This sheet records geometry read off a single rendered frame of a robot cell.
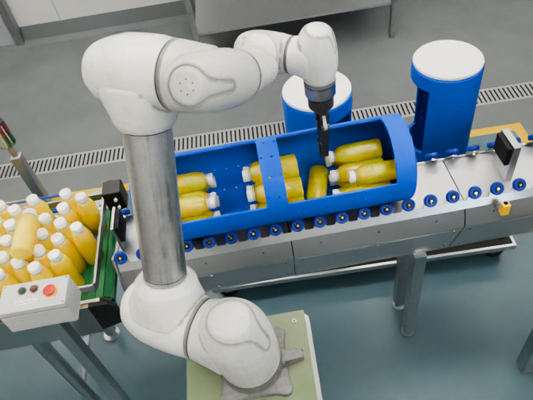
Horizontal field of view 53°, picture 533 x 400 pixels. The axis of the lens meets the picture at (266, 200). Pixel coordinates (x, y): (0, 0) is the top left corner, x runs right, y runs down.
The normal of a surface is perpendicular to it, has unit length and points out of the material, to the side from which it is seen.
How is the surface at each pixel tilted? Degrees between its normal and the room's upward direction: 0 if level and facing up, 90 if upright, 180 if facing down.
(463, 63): 0
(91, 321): 90
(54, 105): 0
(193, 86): 62
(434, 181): 0
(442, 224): 70
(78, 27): 76
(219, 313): 11
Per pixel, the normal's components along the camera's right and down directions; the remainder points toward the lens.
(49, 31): 0.06, 0.55
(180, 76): -0.24, 0.39
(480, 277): -0.12, -0.66
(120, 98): -0.40, 0.54
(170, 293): 0.26, -0.21
